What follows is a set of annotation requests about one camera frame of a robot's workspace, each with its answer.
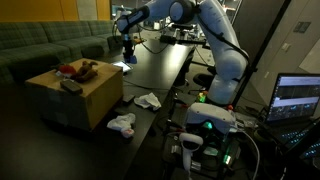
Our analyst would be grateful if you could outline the white VR headset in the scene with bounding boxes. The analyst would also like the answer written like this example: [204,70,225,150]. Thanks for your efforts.
[184,102,237,135]

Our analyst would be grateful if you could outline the white wall board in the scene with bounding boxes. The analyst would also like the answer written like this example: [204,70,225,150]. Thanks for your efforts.
[298,39,320,74]

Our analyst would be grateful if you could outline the dark grey flat block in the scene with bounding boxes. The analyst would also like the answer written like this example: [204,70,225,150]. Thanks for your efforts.
[59,78,84,96]

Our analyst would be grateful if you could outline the green plaid couch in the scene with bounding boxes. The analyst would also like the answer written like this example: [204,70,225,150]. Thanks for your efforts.
[0,19,131,86]

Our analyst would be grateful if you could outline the black slanted stand pole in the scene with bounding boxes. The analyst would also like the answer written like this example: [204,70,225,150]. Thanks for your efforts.
[231,0,293,108]

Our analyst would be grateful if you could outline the tablet with lit screen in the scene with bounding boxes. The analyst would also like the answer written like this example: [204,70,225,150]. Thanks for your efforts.
[111,60,134,74]

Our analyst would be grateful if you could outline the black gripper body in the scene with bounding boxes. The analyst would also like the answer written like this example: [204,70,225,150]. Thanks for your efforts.
[121,31,136,53]

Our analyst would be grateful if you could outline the red plush vegetable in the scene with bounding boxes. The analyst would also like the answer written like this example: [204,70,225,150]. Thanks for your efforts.
[57,63,78,78]

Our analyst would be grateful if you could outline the white VR controller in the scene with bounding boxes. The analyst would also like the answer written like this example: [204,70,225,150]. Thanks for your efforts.
[178,132,205,174]

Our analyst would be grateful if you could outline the black equipment green lights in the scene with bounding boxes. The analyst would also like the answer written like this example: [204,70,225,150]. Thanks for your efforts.
[162,131,243,178]

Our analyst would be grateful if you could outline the open black laptop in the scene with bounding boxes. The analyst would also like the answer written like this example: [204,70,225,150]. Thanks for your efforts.
[264,73,320,161]

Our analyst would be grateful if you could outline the cluttered background workbench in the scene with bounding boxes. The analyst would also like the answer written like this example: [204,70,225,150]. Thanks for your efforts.
[153,19,209,46]

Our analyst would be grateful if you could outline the dark wall switch plate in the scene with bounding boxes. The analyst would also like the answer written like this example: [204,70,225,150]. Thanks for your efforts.
[293,21,312,34]

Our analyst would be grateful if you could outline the brown plush animal toy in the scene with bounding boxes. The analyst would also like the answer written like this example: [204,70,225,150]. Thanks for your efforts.
[70,60,100,84]

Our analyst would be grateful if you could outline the small green yellow toy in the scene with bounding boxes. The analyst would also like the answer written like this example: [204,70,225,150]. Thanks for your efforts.
[197,91,209,104]

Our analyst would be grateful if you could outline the large cardboard box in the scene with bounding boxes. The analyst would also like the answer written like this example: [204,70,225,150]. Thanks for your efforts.
[24,58,124,132]

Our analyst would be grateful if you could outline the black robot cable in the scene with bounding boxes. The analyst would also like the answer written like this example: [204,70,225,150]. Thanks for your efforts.
[138,9,251,66]

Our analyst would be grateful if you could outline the white towel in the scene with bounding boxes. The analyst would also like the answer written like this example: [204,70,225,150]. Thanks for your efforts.
[133,92,162,112]

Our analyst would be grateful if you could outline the white wall outlet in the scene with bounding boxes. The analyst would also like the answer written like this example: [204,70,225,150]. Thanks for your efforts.
[281,42,292,53]

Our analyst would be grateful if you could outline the white cable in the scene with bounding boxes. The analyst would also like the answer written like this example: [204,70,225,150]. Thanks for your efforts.
[238,129,262,180]

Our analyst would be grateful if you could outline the crumpled white cloth red spot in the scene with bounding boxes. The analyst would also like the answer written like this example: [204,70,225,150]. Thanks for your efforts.
[106,112,137,139]

